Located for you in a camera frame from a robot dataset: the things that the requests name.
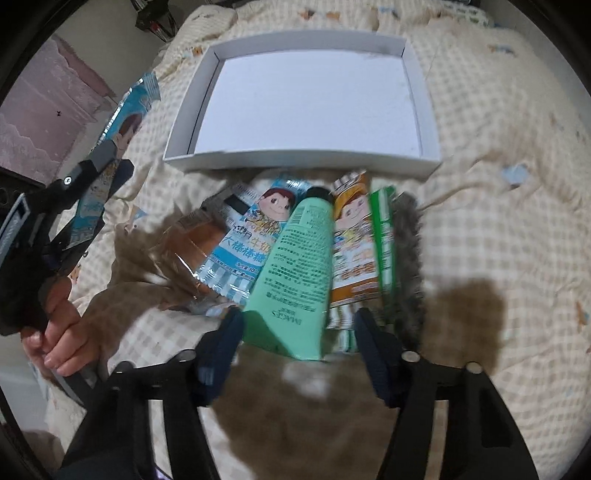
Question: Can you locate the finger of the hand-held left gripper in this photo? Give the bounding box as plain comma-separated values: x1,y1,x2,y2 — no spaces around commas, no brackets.
28,140,118,208
48,159,134,252

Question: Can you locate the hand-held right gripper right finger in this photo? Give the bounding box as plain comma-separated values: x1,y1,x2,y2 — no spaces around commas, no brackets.
353,307,541,480

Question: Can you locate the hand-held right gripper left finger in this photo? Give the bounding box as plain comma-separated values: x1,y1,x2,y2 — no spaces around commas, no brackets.
55,307,246,480

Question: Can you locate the blue candy packet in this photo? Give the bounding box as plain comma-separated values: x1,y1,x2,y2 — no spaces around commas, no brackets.
76,73,162,243
196,173,315,308

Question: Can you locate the bread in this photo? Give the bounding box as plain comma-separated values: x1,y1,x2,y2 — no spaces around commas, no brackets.
150,210,232,315

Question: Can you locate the dark glitter hair claw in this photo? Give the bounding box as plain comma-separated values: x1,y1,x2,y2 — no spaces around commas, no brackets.
390,191,428,342

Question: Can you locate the green cream tube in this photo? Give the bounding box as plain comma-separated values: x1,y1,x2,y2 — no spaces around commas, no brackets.
242,186,335,361

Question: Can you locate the green candy packet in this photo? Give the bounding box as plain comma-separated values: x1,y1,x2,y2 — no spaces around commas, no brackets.
370,186,400,298

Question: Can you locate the orange candy packet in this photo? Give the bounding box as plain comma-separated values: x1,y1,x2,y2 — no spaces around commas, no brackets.
325,171,384,354

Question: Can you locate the white cardboard box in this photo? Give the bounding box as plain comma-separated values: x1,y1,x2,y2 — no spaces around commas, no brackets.
163,31,441,178

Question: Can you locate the person's left hand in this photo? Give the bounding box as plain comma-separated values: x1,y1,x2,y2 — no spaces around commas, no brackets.
21,279,101,377

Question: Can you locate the pink curtain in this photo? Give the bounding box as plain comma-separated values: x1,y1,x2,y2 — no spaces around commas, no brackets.
0,34,116,185

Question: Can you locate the black handbag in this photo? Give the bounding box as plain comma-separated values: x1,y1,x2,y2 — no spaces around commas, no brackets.
131,0,185,42

